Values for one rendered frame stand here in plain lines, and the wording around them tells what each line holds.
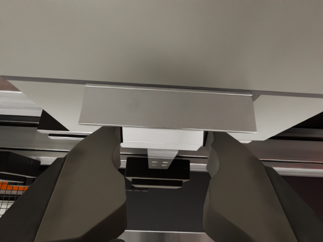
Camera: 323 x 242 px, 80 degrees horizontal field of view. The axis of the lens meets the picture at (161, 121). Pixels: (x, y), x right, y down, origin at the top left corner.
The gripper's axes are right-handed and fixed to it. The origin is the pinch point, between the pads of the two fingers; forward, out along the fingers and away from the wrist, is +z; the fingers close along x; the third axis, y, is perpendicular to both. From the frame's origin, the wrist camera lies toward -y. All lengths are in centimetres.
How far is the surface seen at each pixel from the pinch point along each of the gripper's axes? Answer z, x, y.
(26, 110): 8.0, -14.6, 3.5
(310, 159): 22.4, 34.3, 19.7
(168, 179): 15.3, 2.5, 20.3
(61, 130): 4.1, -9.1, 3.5
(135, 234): -1.4, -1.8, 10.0
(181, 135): 3.0, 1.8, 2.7
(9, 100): 6.5, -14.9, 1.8
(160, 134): 3.0, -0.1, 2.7
